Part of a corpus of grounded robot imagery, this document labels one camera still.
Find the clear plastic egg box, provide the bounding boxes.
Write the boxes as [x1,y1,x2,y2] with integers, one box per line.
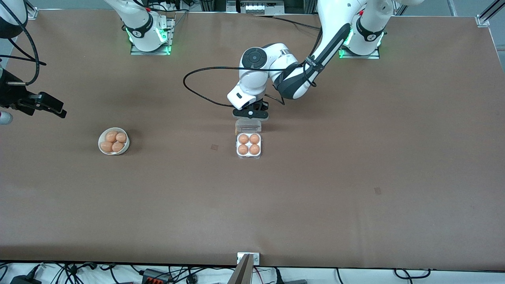
[235,119,262,160]

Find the black box orange connectors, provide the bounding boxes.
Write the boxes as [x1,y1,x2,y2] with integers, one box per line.
[141,269,171,284]

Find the white round bowl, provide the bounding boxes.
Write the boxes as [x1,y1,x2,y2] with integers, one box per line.
[98,127,130,155]

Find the white power strip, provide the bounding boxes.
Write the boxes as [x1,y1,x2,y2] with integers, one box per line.
[239,0,285,15]

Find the black power adapter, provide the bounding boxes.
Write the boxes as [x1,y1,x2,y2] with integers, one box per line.
[10,274,42,284]

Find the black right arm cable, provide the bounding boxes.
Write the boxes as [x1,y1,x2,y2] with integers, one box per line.
[0,0,47,86]

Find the black table cable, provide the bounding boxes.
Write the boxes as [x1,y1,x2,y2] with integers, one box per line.
[252,15,322,31]

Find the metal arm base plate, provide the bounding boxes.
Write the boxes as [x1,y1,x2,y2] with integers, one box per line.
[339,24,381,60]
[130,18,173,56]

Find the small metal bracket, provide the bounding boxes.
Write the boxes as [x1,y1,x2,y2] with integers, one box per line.
[237,252,260,265]

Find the grey camera pole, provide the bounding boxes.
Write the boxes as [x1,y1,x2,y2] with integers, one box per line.
[227,254,253,284]

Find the black looped floor cable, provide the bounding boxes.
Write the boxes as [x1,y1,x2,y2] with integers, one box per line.
[394,269,431,280]

